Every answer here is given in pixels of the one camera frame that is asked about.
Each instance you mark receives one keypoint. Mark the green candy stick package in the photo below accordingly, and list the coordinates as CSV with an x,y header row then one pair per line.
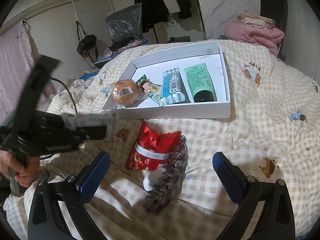
x,y
152,90

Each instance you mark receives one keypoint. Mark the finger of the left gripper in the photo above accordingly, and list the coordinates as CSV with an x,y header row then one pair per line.
x,y
108,118
92,133

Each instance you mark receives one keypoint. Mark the person's left hand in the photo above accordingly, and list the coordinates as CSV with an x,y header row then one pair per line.
x,y
25,175

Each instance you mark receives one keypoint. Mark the white earbuds case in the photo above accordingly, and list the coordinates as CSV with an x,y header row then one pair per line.
x,y
152,178

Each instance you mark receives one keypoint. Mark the black hanging bag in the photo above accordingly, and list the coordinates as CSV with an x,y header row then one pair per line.
x,y
85,44

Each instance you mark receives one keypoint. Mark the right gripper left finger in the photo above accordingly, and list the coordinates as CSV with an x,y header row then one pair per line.
x,y
46,220

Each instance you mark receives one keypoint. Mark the black plastic covered chair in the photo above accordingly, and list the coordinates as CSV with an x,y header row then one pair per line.
x,y
126,24

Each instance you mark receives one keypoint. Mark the pink folded blanket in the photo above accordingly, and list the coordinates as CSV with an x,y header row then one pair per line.
x,y
270,38

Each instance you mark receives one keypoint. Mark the black white snack wrapper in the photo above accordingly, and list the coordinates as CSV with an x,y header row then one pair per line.
x,y
72,122

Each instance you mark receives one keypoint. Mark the white shallow cardboard box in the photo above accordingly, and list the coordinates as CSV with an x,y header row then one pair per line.
x,y
185,82

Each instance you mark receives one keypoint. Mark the dark plastic hair claw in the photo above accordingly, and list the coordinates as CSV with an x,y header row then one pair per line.
x,y
170,182

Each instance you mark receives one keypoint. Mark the hanging black coat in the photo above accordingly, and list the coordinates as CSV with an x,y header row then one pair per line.
x,y
153,12

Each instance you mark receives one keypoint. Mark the red snack packet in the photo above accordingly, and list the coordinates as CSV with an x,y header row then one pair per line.
x,y
150,149

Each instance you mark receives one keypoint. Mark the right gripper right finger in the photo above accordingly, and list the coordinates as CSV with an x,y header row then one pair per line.
x,y
276,220

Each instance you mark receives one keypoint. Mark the checkered bear print quilt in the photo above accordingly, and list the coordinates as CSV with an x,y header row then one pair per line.
x,y
273,133

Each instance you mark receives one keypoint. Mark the folded beige cloth stack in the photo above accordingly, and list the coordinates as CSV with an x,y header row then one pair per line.
x,y
256,21

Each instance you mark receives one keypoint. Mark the pink lace curtain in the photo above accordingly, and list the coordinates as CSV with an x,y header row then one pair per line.
x,y
19,52

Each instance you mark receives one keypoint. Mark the green hand cream tube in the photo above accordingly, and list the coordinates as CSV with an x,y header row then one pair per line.
x,y
200,83

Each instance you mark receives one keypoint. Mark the blue white biscuit package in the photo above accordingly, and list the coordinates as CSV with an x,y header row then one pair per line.
x,y
171,89

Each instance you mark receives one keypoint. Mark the packaged bread bun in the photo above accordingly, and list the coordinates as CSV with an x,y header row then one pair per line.
x,y
126,92

